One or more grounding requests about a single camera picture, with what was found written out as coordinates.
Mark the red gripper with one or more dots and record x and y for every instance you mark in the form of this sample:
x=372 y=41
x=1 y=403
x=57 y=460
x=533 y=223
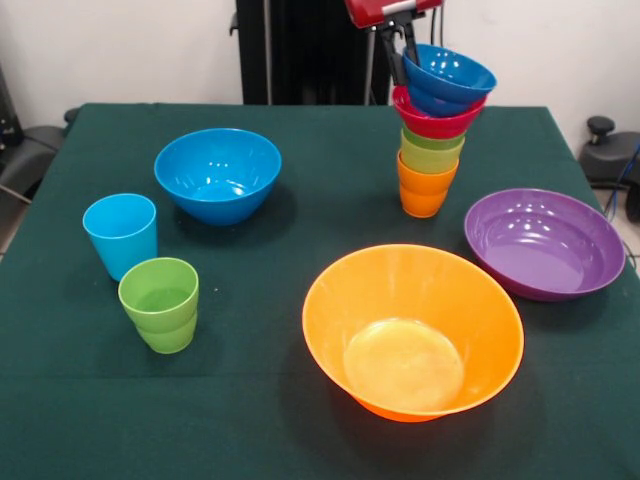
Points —
x=370 y=10

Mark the orange cup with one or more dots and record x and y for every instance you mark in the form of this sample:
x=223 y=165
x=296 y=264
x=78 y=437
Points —
x=427 y=182
x=424 y=206

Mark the light blue bowl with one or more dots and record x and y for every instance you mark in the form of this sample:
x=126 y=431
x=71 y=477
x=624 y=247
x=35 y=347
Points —
x=217 y=170

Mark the black pedestal base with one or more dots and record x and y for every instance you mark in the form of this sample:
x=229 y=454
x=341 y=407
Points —
x=25 y=155
x=607 y=155

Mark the pink-red small bowl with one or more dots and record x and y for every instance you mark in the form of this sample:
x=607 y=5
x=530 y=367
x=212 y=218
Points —
x=435 y=125

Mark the light green cup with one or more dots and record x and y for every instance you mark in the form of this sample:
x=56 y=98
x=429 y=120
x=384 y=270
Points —
x=157 y=295
x=167 y=340

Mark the dark green tablecloth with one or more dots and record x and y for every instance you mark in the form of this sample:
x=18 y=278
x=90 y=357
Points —
x=280 y=260

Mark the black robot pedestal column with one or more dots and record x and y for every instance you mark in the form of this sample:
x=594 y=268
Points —
x=300 y=50

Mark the yellow translucent cup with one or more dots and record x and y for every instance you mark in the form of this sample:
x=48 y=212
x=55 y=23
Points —
x=430 y=161

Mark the large orange bowl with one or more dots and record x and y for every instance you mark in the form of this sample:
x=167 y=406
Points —
x=400 y=295

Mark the light blue cup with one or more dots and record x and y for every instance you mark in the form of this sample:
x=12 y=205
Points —
x=120 y=235

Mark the dark blue small bowl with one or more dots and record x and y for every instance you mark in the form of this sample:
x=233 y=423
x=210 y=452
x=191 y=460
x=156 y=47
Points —
x=450 y=85

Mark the purple bowl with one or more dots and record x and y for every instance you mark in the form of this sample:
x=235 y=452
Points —
x=540 y=250

